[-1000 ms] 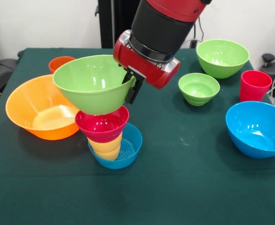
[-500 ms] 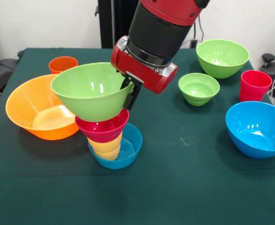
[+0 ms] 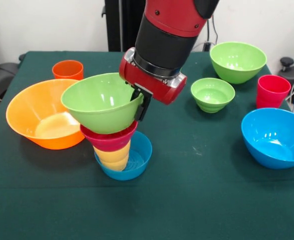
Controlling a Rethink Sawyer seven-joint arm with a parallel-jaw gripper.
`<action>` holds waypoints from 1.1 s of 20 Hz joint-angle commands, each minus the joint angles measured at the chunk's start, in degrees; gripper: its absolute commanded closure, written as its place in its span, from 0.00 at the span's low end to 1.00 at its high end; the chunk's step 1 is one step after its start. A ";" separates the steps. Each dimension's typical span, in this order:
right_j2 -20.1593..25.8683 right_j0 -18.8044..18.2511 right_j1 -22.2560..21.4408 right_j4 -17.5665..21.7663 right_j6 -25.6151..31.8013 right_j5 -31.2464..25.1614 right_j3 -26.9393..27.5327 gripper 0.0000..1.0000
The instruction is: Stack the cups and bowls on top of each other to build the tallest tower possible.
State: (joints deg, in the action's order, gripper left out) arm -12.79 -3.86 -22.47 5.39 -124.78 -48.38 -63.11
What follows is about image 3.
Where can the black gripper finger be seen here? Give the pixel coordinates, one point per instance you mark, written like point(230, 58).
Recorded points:
point(135, 94)
point(142, 108)

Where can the large green plastic bowl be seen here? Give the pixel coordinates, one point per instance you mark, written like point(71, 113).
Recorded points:
point(101, 117)
point(238, 73)

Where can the yellow plastic cup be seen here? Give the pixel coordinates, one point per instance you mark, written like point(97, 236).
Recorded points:
point(114, 160)

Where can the red plastic cup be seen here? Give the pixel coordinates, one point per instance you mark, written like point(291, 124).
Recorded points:
point(272, 98)

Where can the large blue plastic bowl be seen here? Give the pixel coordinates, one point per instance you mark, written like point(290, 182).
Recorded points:
point(262, 155)

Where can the large orange plastic bowl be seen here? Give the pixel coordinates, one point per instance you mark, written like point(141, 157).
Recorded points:
point(24, 107)

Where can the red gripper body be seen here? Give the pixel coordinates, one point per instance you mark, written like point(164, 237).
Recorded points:
point(151, 82)

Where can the small blue plastic bowl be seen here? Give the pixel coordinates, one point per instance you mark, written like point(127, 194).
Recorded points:
point(143, 155)

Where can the black chair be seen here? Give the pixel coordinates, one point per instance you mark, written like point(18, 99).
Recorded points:
point(1, 75)

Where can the orange plastic cup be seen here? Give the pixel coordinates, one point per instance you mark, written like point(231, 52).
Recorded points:
point(67, 72)

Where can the black plug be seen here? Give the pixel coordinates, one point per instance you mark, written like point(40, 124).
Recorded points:
point(207, 46)

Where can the small green plastic bowl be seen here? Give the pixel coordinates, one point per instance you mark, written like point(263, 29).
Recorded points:
point(212, 105)

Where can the small pink plastic bowl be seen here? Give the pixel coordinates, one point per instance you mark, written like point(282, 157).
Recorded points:
point(109, 143)

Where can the dark green table cloth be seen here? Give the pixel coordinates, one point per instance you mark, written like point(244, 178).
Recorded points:
point(186, 200)

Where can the black round knob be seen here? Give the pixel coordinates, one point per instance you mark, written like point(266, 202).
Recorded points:
point(286, 61)

